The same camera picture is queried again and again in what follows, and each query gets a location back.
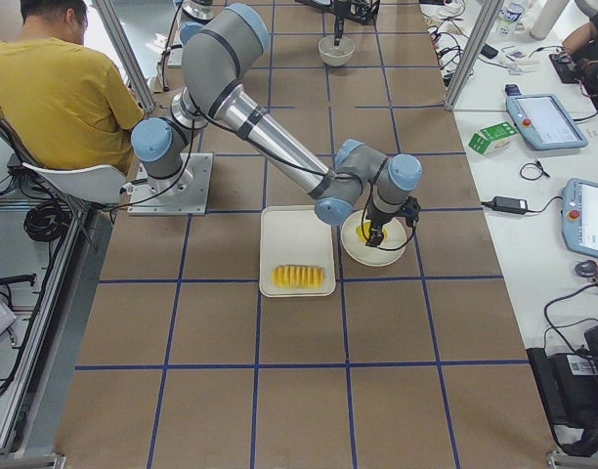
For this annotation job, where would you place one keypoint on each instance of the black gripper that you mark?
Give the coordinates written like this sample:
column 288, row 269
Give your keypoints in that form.
column 339, row 21
column 377, row 220

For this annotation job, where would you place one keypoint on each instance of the yellow lemon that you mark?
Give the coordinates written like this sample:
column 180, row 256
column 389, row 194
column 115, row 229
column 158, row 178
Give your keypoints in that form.
column 370, row 234

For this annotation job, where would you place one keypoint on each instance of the white ceramic bowl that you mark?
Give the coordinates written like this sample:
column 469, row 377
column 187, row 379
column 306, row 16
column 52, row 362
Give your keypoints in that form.
column 336, row 54

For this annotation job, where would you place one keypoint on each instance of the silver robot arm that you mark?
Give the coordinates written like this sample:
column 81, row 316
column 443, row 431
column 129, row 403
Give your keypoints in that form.
column 196, row 14
column 214, row 60

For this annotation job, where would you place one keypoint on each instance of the cream round plate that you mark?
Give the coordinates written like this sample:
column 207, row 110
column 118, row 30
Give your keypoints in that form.
column 370, row 247

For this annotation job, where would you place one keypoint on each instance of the cream rectangular tray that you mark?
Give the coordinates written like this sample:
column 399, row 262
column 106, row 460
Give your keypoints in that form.
column 294, row 235

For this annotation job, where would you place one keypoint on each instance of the sliced yellow fruit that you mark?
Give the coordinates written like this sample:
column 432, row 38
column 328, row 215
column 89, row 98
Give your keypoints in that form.
column 298, row 276

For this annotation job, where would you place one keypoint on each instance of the black power adapter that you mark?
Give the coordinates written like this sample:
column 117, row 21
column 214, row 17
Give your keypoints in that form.
column 510, row 205

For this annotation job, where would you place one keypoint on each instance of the green white carton box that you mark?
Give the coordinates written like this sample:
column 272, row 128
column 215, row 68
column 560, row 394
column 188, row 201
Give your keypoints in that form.
column 493, row 138

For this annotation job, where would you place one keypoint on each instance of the plastic water bottle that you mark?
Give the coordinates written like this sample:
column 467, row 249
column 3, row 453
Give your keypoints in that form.
column 508, row 19

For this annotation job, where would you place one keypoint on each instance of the far blue teach pendant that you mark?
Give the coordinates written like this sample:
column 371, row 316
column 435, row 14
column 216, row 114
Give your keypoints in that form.
column 544, row 123

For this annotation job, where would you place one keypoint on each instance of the blue teach pendant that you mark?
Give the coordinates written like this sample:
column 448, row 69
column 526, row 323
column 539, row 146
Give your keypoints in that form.
column 544, row 123
column 580, row 216

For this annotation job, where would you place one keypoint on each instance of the near blue teach pendant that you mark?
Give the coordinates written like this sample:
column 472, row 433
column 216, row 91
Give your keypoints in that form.
column 580, row 216

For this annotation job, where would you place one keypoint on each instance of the black laptop bag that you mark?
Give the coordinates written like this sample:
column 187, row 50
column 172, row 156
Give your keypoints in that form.
column 568, row 387

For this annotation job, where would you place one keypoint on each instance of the white plastic chair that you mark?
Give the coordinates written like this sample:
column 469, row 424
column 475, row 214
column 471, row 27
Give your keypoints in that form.
column 79, row 189

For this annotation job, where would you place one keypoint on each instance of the man in yellow shirt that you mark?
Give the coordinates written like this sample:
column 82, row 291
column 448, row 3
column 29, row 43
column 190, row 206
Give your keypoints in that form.
column 67, row 103

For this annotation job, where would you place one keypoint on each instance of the aluminium frame post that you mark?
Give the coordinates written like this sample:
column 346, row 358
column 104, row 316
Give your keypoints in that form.
column 477, row 39

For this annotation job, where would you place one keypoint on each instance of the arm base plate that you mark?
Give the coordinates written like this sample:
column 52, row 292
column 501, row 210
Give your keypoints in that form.
column 170, row 49
column 186, row 193

